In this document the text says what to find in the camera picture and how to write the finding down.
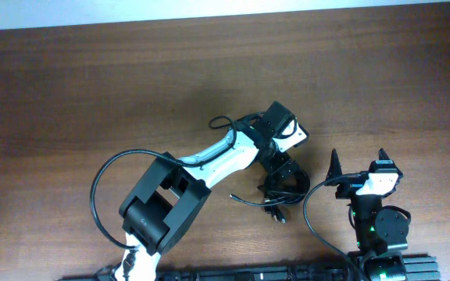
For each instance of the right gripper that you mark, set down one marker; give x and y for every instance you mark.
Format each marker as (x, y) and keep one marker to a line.
(350, 186)

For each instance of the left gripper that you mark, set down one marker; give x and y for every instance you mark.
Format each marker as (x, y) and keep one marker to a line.
(273, 165)

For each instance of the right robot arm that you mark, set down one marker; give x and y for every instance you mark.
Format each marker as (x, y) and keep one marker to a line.
(381, 230)

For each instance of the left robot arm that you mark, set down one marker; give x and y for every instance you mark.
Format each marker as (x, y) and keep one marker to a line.
(167, 198)

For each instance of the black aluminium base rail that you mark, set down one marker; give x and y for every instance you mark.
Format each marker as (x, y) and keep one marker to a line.
(417, 267)

